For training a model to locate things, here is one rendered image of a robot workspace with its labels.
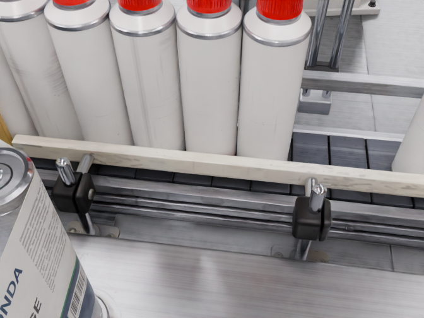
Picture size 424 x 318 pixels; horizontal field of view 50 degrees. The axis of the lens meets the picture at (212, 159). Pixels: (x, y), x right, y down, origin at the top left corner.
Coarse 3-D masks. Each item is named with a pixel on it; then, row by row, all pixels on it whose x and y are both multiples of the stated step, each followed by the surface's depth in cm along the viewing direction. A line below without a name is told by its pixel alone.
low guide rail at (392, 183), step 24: (24, 144) 44; (48, 144) 44; (72, 144) 44; (96, 144) 44; (120, 144) 44; (144, 168) 44; (168, 168) 43; (192, 168) 43; (216, 168) 42; (240, 168) 42; (264, 168) 42; (288, 168) 41; (312, 168) 41; (336, 168) 41; (360, 168) 41; (384, 192) 42; (408, 192) 41
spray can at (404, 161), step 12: (420, 108) 39; (420, 120) 39; (408, 132) 41; (420, 132) 39; (408, 144) 41; (420, 144) 40; (396, 156) 44; (408, 156) 42; (420, 156) 40; (396, 168) 44; (408, 168) 42; (420, 168) 41
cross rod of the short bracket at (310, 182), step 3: (309, 177) 41; (312, 177) 41; (306, 180) 41; (309, 180) 41; (312, 180) 41; (315, 180) 41; (306, 183) 41; (309, 183) 41; (312, 183) 41; (315, 183) 41; (306, 186) 41; (309, 186) 41; (312, 186) 41; (306, 189) 41; (309, 189) 40; (306, 192) 40; (309, 192) 40; (306, 195) 40; (309, 195) 40
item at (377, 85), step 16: (304, 80) 43; (320, 80) 42; (336, 80) 42; (352, 80) 42; (368, 80) 42; (384, 80) 42; (400, 80) 42; (416, 80) 42; (400, 96) 43; (416, 96) 42
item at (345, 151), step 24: (312, 144) 48; (336, 144) 48; (360, 144) 48; (384, 144) 48; (48, 168) 46; (96, 168) 46; (120, 168) 46; (384, 168) 46; (264, 192) 45; (288, 192) 44; (336, 192) 44; (360, 192) 44
